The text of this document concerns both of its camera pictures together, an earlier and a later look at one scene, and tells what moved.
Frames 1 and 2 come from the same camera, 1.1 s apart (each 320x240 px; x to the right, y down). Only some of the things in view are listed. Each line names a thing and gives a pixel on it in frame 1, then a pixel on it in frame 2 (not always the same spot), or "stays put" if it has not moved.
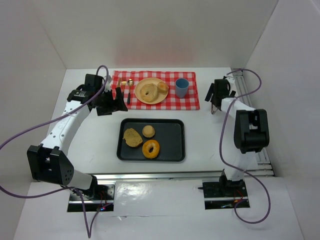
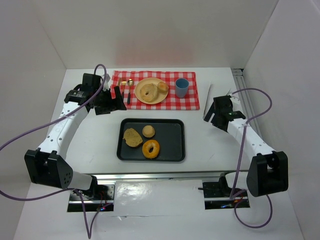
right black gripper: x=215 y=100 → x=215 y=116
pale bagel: x=148 y=92 stays put
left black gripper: x=113 y=101 stays put
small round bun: x=162 y=87 stays put
